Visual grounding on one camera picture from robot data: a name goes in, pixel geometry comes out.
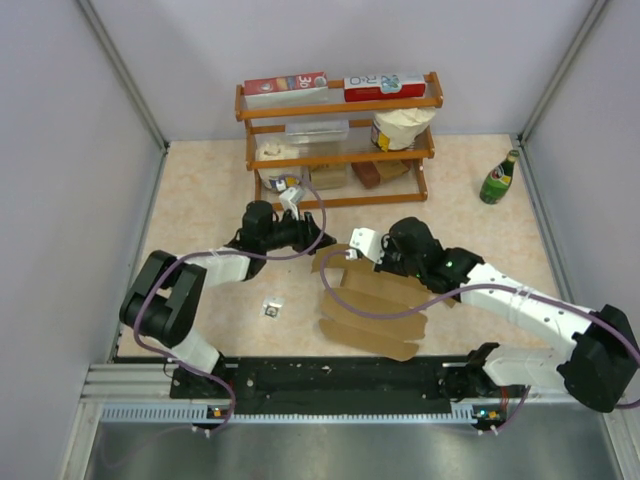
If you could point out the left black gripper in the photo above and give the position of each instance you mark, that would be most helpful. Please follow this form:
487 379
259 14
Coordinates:
309 237

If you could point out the red white wrap box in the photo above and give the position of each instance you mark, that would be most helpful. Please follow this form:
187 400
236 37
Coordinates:
386 86

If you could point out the aluminium frame rail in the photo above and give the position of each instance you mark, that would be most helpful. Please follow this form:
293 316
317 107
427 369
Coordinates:
142 382

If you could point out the green glass bottle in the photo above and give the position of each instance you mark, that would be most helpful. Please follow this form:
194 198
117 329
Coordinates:
499 180

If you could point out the beige sponge pack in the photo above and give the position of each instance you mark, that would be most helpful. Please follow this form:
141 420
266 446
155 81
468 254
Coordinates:
328 176

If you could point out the red white foil box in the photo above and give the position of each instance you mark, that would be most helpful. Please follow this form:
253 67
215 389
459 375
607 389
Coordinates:
287 91

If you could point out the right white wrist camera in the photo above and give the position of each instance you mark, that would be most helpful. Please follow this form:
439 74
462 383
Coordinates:
368 243

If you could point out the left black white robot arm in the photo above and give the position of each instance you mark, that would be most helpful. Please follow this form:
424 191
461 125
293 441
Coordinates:
162 302

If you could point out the clear plastic container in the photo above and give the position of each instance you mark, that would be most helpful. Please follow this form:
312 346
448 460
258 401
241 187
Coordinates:
304 133

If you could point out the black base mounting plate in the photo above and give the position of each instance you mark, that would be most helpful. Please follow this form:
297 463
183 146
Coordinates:
341 384

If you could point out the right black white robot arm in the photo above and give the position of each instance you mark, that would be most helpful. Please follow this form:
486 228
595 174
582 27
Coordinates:
592 355

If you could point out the red-brown scouring pad pack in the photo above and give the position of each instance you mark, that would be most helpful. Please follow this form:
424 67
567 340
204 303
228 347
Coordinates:
373 174

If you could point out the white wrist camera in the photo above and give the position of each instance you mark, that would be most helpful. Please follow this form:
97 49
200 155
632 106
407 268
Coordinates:
368 243
290 199

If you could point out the small plastic bag packet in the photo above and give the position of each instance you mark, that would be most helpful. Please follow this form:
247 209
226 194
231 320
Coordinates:
272 306

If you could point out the grey slotted cable duct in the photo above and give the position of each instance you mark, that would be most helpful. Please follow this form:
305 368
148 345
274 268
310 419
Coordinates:
205 413

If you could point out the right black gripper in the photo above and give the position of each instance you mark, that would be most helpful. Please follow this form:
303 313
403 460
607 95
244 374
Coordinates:
388 244

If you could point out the upper toilet paper roll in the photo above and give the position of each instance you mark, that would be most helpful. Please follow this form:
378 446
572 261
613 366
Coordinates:
396 130

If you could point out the orange wooden shelf rack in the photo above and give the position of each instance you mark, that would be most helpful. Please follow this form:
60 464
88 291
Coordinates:
356 148

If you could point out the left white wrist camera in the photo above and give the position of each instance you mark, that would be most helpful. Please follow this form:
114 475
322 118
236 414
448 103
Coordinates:
290 199

